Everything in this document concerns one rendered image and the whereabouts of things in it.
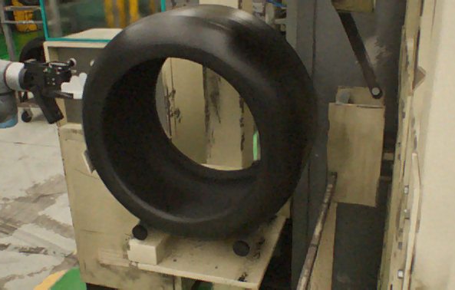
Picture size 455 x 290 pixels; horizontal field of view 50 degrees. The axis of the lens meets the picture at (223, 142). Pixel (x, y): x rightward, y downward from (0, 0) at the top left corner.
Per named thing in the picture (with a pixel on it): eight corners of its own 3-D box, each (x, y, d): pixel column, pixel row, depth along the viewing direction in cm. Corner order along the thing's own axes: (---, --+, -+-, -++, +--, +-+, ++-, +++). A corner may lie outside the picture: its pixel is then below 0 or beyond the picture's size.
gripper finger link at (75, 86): (88, 80, 126) (57, 74, 128) (89, 101, 128) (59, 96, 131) (95, 77, 129) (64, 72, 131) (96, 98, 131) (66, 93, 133)
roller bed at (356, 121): (331, 174, 161) (336, 85, 150) (379, 179, 156) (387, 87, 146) (324, 202, 143) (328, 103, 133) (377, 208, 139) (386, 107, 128)
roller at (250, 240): (262, 184, 153) (275, 179, 151) (268, 196, 154) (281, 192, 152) (229, 244, 123) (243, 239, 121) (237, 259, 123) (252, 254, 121)
